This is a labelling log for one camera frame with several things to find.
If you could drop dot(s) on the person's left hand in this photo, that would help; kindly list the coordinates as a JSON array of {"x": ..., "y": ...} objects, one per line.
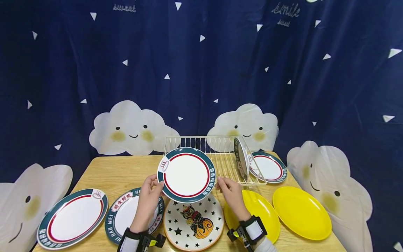
[{"x": 146, "y": 206}]

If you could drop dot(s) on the person's right hand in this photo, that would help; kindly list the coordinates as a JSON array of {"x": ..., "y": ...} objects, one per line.
[{"x": 234, "y": 201}]

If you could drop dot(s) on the person's left thumb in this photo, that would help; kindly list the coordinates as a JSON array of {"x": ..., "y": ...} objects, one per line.
[{"x": 159, "y": 189}]

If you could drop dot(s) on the person's left index finger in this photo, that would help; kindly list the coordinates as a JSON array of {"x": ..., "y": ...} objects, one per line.
[{"x": 150, "y": 178}]

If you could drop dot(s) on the person's right thumb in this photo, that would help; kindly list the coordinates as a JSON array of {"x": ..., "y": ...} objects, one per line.
[{"x": 219, "y": 183}]

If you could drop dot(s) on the person's right index finger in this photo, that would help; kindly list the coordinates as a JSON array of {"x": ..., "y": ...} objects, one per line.
[{"x": 229, "y": 182}]

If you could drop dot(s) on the small green rimmed white plate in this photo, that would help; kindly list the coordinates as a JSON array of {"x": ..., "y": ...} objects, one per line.
[
  {"x": 186, "y": 175},
  {"x": 270, "y": 167}
]

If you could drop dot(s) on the person's right forearm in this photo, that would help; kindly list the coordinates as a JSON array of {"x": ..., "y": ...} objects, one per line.
[{"x": 266, "y": 246}]

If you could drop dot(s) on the grey rimmed plate standing upright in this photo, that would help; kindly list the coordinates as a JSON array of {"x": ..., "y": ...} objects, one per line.
[{"x": 242, "y": 159}]

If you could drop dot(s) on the green rimmed plate red label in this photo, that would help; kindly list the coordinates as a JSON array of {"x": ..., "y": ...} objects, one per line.
[{"x": 125, "y": 214}]

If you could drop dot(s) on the yellow plate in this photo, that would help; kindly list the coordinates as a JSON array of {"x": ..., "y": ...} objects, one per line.
[
  {"x": 264, "y": 213},
  {"x": 302, "y": 213}
]

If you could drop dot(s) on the star and cat print plate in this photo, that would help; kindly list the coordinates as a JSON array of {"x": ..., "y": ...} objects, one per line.
[{"x": 193, "y": 225}]

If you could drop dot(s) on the black wrist band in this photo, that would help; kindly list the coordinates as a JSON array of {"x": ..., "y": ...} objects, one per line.
[
  {"x": 252, "y": 231},
  {"x": 138, "y": 241}
]

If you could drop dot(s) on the large green rimmed white plate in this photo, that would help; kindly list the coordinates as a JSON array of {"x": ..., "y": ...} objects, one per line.
[{"x": 74, "y": 218}]

